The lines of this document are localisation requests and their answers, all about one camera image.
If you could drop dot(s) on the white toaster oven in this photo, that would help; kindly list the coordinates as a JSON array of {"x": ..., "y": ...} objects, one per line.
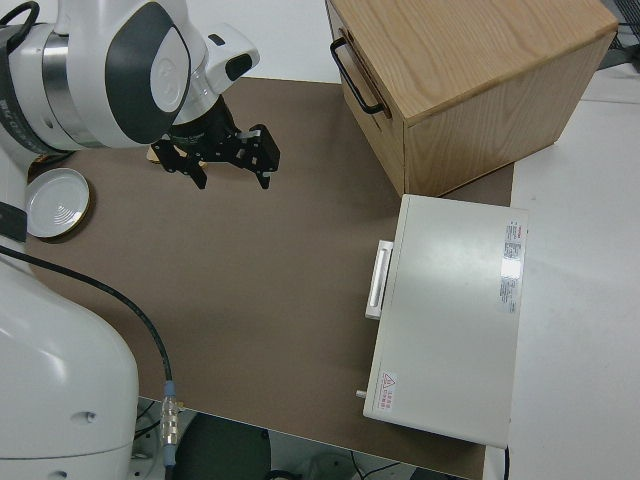
[{"x": 450, "y": 320}]

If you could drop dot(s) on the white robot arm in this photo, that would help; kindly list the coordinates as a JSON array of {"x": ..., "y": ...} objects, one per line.
[{"x": 125, "y": 75}]

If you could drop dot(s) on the brown table mat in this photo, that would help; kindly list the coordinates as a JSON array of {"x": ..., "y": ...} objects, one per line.
[{"x": 260, "y": 280}]

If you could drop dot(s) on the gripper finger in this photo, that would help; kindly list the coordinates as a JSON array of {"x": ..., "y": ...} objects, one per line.
[
  {"x": 265, "y": 152},
  {"x": 187, "y": 165}
]

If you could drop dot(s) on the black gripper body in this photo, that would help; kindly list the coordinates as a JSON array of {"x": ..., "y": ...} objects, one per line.
[{"x": 205, "y": 132}]

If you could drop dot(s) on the light wooden drawer cabinet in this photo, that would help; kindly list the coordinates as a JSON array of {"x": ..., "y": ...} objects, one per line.
[{"x": 475, "y": 75}]

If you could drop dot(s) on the gray round plate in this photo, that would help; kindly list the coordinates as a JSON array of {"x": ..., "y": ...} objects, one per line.
[{"x": 57, "y": 207}]

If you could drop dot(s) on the dark round pedestal base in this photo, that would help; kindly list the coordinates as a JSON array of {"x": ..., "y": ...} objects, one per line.
[{"x": 225, "y": 450}]

